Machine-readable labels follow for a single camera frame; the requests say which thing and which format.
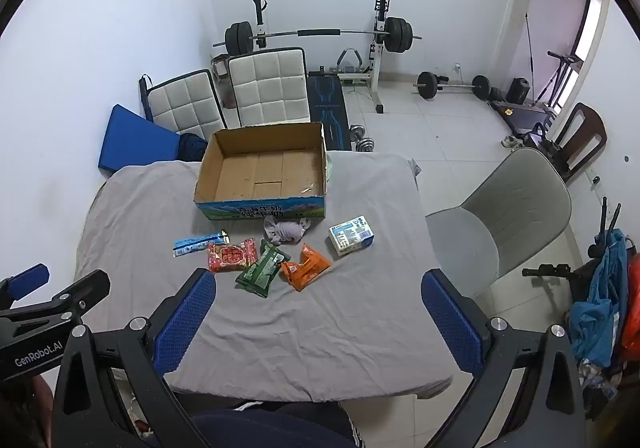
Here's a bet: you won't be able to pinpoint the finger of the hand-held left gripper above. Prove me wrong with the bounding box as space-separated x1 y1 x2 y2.
0 270 112 329
0 263 51 311

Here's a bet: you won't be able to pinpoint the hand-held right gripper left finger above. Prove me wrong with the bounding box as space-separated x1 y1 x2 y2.
51 268 217 448

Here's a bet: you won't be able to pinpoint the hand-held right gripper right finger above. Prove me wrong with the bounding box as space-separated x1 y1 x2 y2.
421 269 587 448

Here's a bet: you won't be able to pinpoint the blue tube snack packet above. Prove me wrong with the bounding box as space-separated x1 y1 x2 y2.
173 229 230 258

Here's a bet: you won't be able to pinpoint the red snack packet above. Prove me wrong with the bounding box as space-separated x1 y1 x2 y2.
206 238 259 274

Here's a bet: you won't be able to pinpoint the green snack packet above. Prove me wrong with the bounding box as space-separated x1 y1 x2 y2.
235 239 292 298

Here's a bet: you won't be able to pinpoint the orange snack packet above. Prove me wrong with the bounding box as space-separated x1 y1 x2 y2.
280 244 332 291

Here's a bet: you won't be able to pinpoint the white tissue pack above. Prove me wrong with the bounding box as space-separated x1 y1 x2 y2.
328 215 375 257

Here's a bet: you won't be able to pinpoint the light grey sock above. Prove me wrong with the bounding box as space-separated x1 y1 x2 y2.
263 215 312 246

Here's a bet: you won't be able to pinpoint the cardboard box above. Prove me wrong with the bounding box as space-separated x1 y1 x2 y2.
194 122 328 220

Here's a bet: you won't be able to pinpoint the person's left forearm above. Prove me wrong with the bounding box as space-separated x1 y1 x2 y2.
0 378 53 448

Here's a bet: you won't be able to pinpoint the grey table cloth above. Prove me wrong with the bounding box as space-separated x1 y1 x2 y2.
75 153 453 404

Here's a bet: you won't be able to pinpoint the grey shell chair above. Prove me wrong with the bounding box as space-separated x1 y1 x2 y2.
425 148 572 299

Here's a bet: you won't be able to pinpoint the person's dark navy trousers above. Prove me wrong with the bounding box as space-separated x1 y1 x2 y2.
190 400 366 448

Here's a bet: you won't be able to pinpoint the blue clothing pile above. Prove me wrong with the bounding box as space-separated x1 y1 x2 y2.
569 228 632 369

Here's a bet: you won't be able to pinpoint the blue foam mat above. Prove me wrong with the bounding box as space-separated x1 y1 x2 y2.
98 104 182 178

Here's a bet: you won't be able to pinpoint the dark blue garment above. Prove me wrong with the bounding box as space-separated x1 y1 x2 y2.
177 132 208 163

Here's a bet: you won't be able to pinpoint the black folded tripod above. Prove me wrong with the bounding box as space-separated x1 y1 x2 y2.
587 197 623 259

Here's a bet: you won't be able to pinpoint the red orange object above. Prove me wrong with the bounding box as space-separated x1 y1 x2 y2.
620 253 640 369

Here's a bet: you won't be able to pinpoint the black upright pole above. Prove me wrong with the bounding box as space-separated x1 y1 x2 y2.
139 74 153 121

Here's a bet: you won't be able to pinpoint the white padded chair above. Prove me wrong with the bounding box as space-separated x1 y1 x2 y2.
147 69 226 136
227 47 312 128

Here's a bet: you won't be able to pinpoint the black treadmill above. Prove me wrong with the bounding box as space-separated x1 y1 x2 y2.
490 100 558 136

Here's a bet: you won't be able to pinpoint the dark wooden chair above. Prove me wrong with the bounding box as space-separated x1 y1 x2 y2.
542 102 608 184

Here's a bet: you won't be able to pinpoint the short barbell with black plates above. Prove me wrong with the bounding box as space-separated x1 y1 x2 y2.
413 71 491 101

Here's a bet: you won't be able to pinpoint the black speaker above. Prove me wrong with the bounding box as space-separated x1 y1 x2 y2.
506 78 530 105

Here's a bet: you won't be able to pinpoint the black blue bench pad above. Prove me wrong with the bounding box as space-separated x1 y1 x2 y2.
306 73 351 151

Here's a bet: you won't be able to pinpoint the white barbell rack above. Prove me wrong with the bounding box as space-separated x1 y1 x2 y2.
250 0 392 115

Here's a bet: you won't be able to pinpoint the thin black rod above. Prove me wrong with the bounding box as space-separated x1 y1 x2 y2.
524 12 536 101

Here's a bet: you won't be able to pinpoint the long barbell with black plates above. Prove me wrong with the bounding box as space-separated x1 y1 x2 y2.
213 17 422 56

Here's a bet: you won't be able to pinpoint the window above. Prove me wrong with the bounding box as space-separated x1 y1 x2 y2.
575 0 611 64

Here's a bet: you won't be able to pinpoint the black handlebar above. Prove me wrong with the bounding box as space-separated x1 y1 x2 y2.
522 264 583 281

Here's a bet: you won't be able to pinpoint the grey curved handle bar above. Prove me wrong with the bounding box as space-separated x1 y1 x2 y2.
336 48 368 74

